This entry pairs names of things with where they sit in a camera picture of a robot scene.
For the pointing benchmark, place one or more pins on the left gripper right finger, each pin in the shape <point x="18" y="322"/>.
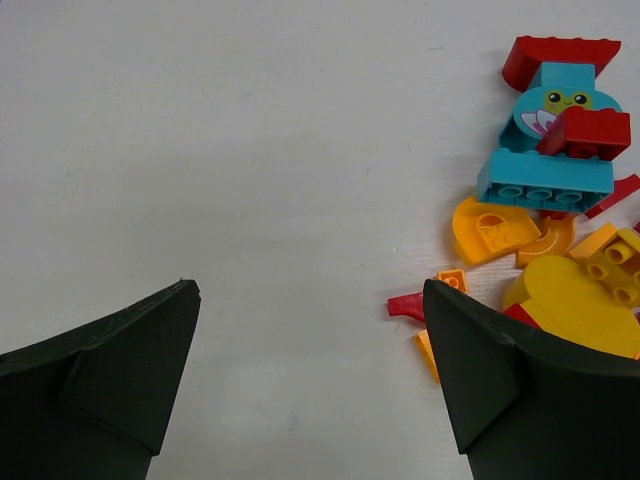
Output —
<point x="525" y="404"/>

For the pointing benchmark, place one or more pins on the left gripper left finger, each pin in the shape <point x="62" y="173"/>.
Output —
<point x="95" y="402"/>

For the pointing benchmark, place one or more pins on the yellow round large brick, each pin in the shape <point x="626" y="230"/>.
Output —
<point x="562" y="300"/>

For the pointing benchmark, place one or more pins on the small orange flat brick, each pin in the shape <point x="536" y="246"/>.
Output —
<point x="423" y="343"/>

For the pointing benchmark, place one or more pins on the small orange square brick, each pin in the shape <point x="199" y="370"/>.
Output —
<point x="455" y="278"/>

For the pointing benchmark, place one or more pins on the red curved slope brick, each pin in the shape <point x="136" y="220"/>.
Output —
<point x="410" y="305"/>

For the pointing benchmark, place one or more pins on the orange arch brick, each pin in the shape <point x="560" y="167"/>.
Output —
<point x="557" y="238"/>

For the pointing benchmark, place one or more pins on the yellow studded brick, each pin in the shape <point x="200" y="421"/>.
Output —
<point x="610" y="256"/>

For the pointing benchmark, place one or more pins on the orange half round brick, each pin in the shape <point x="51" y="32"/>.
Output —
<point x="486" y="231"/>

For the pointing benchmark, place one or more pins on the teal long brick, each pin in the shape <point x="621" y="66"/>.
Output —
<point x="541" y="182"/>

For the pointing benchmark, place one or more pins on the red brick on frog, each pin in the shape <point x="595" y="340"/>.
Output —
<point x="587" y="134"/>

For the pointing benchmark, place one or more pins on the teal frog printed brick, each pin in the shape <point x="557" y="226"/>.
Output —
<point x="554" y="88"/>

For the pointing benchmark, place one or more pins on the red arch brick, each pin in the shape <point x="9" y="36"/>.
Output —
<point x="529" y="52"/>

